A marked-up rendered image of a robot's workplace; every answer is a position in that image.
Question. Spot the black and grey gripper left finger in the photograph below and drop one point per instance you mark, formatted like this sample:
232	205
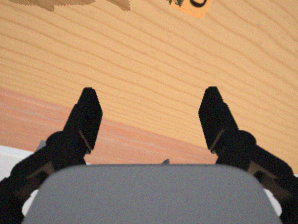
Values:
63	149

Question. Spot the orange wooden tray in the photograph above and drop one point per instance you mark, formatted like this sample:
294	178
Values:
174	4

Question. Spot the orange calendar cube with black digits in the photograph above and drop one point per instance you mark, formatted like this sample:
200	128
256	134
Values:
194	7

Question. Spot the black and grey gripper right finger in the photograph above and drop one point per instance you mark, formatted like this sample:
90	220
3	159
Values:
238	148

